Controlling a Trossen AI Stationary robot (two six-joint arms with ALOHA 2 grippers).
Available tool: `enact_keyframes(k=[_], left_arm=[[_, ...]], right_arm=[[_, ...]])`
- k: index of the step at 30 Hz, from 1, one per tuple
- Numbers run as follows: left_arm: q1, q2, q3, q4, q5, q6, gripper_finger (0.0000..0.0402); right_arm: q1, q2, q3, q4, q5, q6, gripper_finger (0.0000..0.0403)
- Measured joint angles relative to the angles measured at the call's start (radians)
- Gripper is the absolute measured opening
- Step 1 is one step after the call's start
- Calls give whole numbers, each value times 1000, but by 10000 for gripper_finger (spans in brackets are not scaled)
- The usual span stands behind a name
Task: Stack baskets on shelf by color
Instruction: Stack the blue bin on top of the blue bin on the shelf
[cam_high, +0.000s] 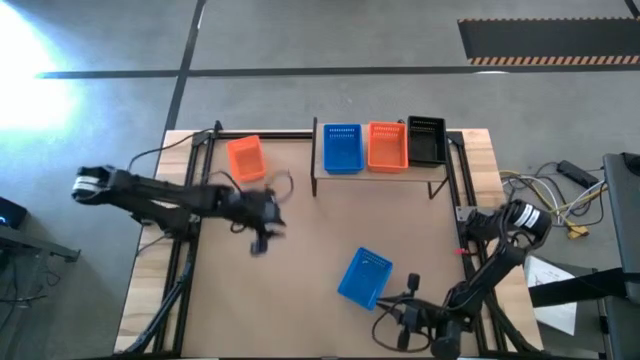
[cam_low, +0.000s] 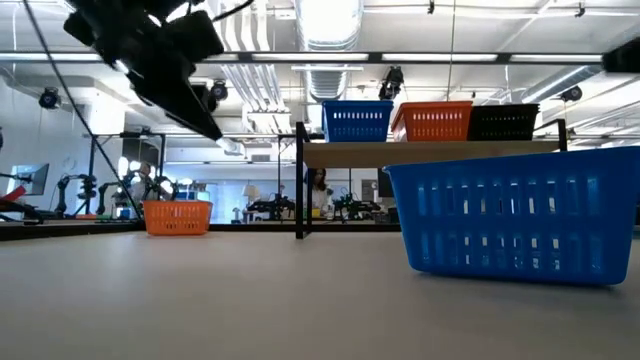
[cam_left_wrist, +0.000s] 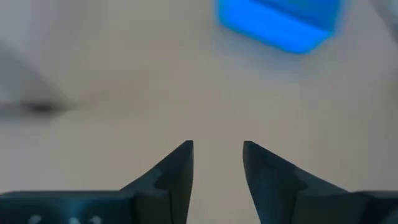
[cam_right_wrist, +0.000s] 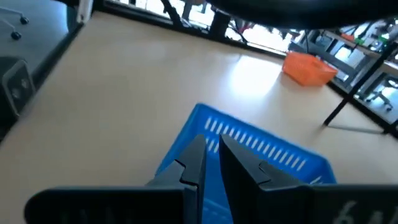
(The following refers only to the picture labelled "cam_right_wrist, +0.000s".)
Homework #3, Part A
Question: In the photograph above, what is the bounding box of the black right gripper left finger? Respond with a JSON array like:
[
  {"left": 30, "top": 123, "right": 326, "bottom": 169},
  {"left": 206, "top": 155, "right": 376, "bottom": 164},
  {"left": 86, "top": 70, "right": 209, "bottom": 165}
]
[{"left": 146, "top": 133, "right": 208, "bottom": 224}]

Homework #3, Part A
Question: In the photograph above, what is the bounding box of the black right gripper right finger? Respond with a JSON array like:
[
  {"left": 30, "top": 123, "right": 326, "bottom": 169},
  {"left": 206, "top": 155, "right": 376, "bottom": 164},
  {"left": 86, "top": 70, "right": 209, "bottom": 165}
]
[{"left": 218, "top": 133, "right": 312, "bottom": 224}]

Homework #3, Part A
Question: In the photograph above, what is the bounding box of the blue plastic basket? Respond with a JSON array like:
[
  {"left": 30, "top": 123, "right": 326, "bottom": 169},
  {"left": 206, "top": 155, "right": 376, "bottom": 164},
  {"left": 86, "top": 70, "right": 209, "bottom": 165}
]
[{"left": 154, "top": 103, "right": 338, "bottom": 224}]

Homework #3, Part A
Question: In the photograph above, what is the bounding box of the orange plastic basket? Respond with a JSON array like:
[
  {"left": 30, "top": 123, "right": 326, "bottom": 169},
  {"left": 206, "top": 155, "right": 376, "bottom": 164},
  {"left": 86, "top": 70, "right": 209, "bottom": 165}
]
[{"left": 282, "top": 51, "right": 339, "bottom": 87}]

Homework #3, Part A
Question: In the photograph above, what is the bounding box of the black metal wooden shelf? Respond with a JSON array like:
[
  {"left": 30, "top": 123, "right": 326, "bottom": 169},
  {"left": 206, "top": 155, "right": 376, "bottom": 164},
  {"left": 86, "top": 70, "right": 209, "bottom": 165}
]
[{"left": 322, "top": 40, "right": 398, "bottom": 138}]

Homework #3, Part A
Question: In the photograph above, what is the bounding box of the black diagonal strut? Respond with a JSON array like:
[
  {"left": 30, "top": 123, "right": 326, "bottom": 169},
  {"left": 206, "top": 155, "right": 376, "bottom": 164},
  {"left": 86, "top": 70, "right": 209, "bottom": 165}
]
[{"left": 160, "top": 0, "right": 185, "bottom": 29}]

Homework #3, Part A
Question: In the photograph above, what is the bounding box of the office chair base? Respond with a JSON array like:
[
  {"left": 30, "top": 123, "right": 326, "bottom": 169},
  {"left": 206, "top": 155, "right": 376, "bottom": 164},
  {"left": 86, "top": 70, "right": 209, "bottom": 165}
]
[
  {"left": 0, "top": 6, "right": 30, "bottom": 41},
  {"left": 365, "top": 77, "right": 397, "bottom": 113}
]

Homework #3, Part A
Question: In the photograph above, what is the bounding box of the wooden background table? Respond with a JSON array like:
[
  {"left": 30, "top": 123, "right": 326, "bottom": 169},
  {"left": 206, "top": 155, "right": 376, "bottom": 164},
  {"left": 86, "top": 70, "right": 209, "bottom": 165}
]
[{"left": 323, "top": 29, "right": 398, "bottom": 75}]

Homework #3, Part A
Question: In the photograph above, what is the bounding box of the black rig frame post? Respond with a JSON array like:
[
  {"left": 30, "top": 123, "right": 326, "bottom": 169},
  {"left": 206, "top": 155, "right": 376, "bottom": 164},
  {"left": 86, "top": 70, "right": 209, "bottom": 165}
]
[{"left": 208, "top": 8, "right": 233, "bottom": 40}]

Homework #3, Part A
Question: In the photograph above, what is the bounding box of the white post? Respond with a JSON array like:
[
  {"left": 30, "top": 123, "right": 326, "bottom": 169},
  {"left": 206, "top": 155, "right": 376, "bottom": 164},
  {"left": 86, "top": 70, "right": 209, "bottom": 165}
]
[{"left": 76, "top": 0, "right": 95, "bottom": 24}]

